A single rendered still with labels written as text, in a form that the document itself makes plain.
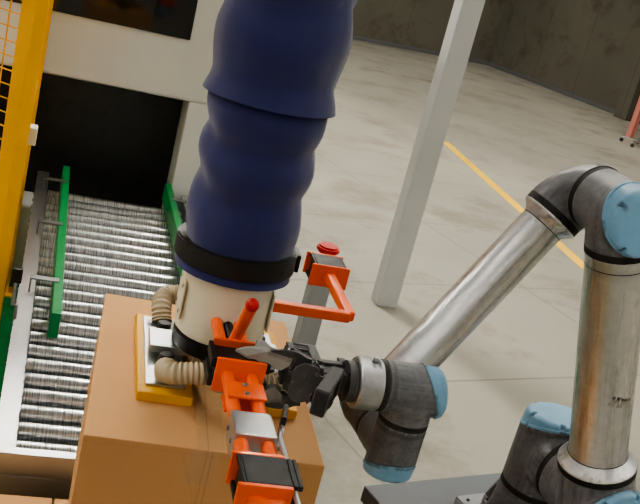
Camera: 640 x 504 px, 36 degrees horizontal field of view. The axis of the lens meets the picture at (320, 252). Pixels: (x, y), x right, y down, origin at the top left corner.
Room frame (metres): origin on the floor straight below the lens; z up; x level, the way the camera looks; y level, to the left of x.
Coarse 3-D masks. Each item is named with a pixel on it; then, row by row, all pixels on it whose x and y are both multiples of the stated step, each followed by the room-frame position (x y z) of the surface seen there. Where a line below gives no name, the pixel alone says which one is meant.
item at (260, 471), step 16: (240, 464) 1.13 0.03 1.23; (256, 464) 1.14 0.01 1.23; (272, 464) 1.15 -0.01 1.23; (240, 480) 1.13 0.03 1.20; (256, 480) 1.10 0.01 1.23; (272, 480) 1.11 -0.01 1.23; (288, 480) 1.12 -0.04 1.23; (240, 496) 1.09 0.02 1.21; (272, 496) 1.10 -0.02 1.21; (288, 496) 1.10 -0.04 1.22
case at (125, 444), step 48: (288, 336) 1.96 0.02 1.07; (96, 384) 1.53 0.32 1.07; (192, 384) 1.62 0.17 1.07; (96, 432) 1.38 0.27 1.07; (144, 432) 1.41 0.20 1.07; (192, 432) 1.45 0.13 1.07; (288, 432) 1.53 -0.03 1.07; (96, 480) 1.37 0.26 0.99; (144, 480) 1.39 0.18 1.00; (192, 480) 1.40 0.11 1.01
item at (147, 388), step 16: (144, 320) 1.80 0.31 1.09; (160, 320) 1.76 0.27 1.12; (144, 336) 1.73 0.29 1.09; (144, 352) 1.67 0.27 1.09; (160, 352) 1.63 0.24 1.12; (144, 368) 1.60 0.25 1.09; (144, 384) 1.54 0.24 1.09; (160, 384) 1.55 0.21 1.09; (144, 400) 1.52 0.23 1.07; (160, 400) 1.52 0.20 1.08; (176, 400) 1.53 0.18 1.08; (192, 400) 1.54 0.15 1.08
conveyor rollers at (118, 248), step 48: (48, 192) 4.07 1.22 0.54; (48, 240) 3.49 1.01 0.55; (96, 240) 3.62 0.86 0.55; (144, 240) 3.77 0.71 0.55; (48, 288) 3.06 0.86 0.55; (96, 288) 3.18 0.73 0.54; (144, 288) 3.31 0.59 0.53; (96, 336) 2.83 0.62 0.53; (48, 384) 2.45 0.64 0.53; (48, 432) 2.20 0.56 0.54
